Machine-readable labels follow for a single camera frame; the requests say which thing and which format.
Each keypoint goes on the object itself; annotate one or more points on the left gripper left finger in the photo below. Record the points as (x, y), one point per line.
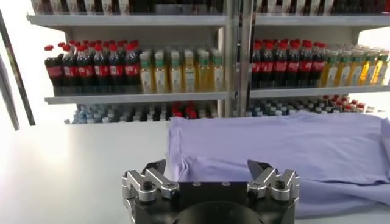
(152, 182)

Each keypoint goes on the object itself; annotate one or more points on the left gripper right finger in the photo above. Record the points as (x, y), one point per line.
(265, 179)

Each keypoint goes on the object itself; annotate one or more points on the purple printed t-shirt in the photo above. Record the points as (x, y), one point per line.
(274, 152)

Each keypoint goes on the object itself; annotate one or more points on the yellow juice bottle green label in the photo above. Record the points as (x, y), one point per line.
(343, 71)
(203, 77)
(147, 79)
(175, 79)
(217, 77)
(381, 68)
(189, 79)
(161, 79)
(330, 73)
(356, 71)
(368, 70)

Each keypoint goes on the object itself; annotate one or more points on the cola bottle red cap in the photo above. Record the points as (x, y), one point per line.
(55, 71)
(102, 70)
(293, 66)
(86, 70)
(267, 67)
(132, 70)
(256, 67)
(305, 65)
(318, 65)
(280, 67)
(116, 70)
(70, 71)

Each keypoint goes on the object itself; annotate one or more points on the grey metal shelving unit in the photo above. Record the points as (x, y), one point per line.
(304, 19)
(122, 20)

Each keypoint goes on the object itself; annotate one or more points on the grey diagonal frame beam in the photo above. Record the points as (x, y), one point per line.
(9, 100)

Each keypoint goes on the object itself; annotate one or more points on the black diagonal frame bar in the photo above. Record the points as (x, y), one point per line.
(19, 76)

